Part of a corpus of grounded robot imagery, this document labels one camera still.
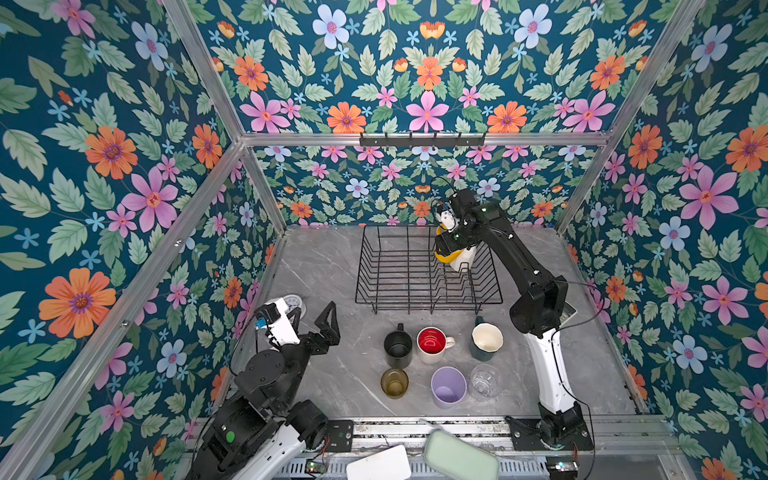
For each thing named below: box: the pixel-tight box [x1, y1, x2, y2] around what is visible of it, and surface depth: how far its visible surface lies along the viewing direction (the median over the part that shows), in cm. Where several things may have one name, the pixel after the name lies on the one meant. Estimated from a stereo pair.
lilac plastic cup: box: [430, 366, 468, 409], surface depth 74 cm
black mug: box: [384, 323, 413, 369], surface depth 85 cm
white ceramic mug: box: [450, 246, 476, 272], surface depth 100 cm
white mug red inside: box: [416, 326, 455, 364], surface depth 86 cm
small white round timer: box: [283, 294, 307, 320], surface depth 97 cm
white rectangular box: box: [346, 444, 412, 480], surface depth 68 cm
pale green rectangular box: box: [422, 428, 500, 480], surface depth 70 cm
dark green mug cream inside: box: [470, 316, 504, 362], surface depth 83 cm
